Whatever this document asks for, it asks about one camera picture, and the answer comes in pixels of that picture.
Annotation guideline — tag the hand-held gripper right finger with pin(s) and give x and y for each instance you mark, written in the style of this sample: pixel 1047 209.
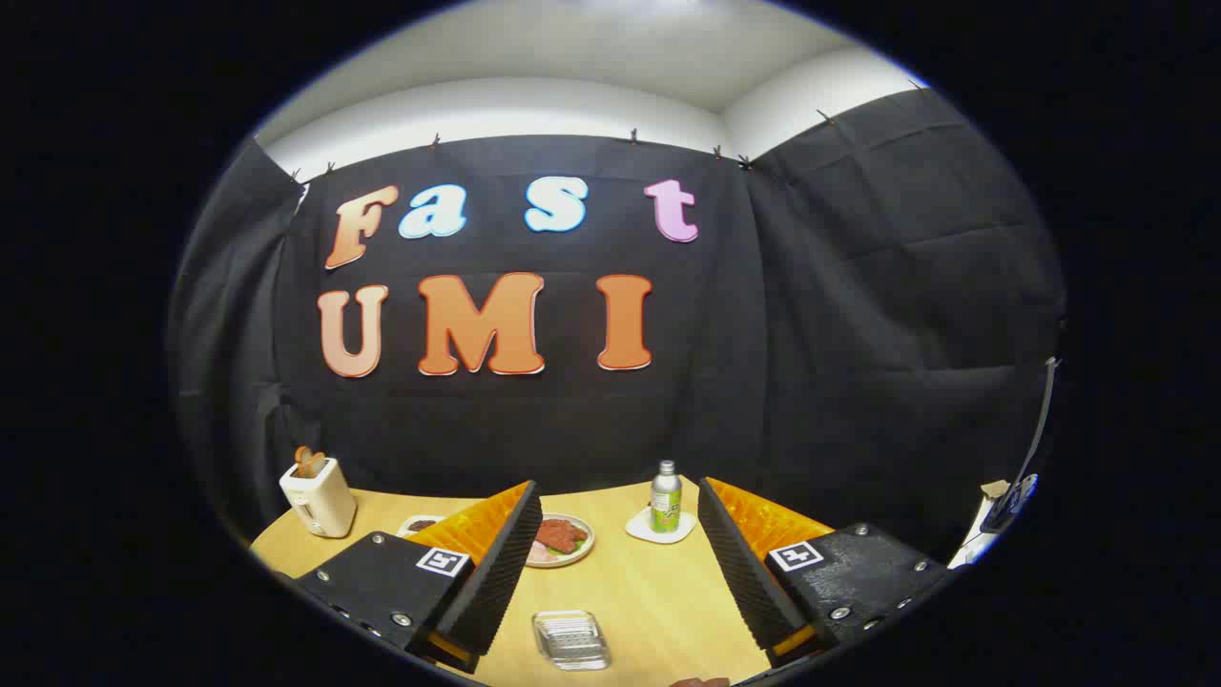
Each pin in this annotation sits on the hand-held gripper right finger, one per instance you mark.
pixel 739 563

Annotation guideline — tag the white laptop screen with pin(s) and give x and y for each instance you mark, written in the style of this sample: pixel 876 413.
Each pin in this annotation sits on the white laptop screen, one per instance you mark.
pixel 975 546

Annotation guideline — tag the white divided dish with beans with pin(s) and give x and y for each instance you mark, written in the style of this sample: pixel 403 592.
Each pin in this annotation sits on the white divided dish with beans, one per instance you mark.
pixel 418 525

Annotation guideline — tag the white square coaster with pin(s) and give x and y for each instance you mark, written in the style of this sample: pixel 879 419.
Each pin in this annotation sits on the white square coaster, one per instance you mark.
pixel 644 530

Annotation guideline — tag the green metal bottle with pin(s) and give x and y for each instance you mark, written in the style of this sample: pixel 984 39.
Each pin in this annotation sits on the green metal bottle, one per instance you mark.
pixel 666 501

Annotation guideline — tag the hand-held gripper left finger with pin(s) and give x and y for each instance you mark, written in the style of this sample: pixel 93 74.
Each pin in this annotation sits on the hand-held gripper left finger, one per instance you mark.
pixel 501 563

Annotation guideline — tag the brown steak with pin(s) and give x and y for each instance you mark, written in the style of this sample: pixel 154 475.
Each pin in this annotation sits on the brown steak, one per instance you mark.
pixel 561 536

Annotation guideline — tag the black backdrop cloth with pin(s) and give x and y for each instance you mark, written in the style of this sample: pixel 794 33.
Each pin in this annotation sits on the black backdrop cloth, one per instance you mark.
pixel 839 334

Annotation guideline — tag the white toaster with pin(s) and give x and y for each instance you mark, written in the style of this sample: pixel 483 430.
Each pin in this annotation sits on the white toaster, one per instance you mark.
pixel 322 501

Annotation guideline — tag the white round food plate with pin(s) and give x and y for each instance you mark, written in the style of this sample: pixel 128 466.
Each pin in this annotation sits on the white round food plate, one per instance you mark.
pixel 570 558

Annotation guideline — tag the pale pink ham slice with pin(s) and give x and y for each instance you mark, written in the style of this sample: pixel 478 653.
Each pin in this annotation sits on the pale pink ham slice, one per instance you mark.
pixel 539 551

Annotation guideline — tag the brown toast slice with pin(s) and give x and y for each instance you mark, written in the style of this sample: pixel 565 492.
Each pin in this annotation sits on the brown toast slice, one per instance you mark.
pixel 317 465
pixel 301 460

